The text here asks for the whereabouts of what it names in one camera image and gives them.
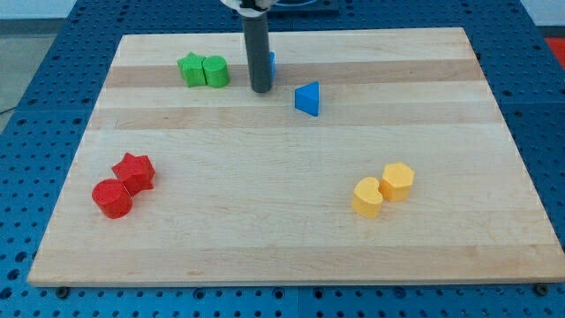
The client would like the red cylinder block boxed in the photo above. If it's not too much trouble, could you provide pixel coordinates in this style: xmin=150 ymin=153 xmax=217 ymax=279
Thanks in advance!
xmin=92 ymin=178 xmax=132 ymax=219

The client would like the blue triangle block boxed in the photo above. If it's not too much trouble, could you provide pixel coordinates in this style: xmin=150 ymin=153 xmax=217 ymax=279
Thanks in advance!
xmin=294 ymin=81 xmax=320 ymax=117

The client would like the red star block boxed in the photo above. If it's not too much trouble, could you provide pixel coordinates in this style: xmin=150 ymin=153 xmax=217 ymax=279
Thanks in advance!
xmin=111 ymin=153 xmax=155 ymax=196

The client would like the wooden board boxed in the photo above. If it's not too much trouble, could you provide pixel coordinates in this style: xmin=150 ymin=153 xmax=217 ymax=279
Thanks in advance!
xmin=27 ymin=27 xmax=564 ymax=287

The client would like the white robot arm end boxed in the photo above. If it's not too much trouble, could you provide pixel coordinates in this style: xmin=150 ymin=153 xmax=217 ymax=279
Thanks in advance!
xmin=220 ymin=0 xmax=278 ymax=18

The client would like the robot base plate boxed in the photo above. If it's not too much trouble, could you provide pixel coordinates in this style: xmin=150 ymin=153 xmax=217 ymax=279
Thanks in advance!
xmin=269 ymin=0 xmax=340 ymax=12

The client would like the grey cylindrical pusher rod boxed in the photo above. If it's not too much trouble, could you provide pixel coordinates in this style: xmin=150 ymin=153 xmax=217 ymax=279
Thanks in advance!
xmin=242 ymin=13 xmax=272 ymax=94

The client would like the yellow hexagon block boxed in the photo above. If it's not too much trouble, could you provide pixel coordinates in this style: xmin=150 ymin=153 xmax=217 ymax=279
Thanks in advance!
xmin=379 ymin=162 xmax=415 ymax=202

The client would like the green cylinder block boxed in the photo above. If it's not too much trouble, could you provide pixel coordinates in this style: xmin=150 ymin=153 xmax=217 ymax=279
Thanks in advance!
xmin=202 ymin=56 xmax=230 ymax=88

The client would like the yellow heart block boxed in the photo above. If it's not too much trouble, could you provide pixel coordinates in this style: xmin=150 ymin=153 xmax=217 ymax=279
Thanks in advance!
xmin=351 ymin=177 xmax=383 ymax=219

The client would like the blue cube block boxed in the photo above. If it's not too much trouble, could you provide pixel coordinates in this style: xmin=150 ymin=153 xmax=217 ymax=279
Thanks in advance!
xmin=269 ymin=51 xmax=276 ymax=84

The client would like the green star block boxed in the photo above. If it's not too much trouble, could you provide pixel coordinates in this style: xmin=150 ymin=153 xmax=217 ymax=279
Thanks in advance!
xmin=177 ymin=52 xmax=207 ymax=87

